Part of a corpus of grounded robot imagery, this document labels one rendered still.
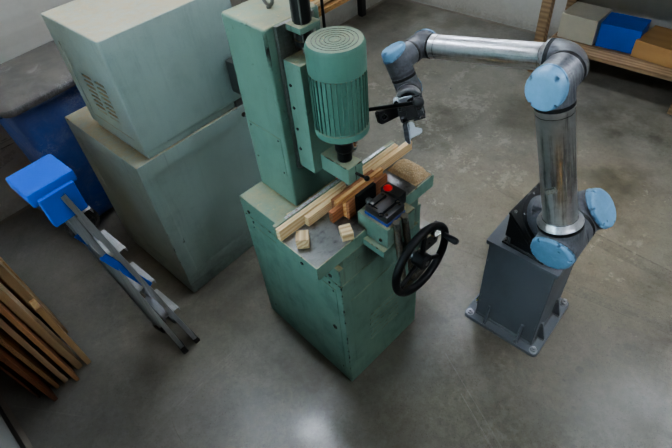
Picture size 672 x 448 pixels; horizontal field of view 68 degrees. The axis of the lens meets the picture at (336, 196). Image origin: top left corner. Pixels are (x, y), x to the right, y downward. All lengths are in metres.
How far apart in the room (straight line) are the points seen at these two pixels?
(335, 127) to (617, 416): 1.69
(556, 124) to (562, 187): 0.23
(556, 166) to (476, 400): 1.15
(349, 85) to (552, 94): 0.56
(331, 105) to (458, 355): 1.42
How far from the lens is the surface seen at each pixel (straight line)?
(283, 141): 1.73
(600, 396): 2.53
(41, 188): 1.82
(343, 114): 1.49
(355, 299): 1.91
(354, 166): 1.67
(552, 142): 1.61
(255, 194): 2.03
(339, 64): 1.40
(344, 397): 2.36
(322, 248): 1.65
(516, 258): 2.14
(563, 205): 1.75
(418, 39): 1.91
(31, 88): 2.93
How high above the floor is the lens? 2.15
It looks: 43 degrees down
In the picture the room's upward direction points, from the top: 6 degrees counter-clockwise
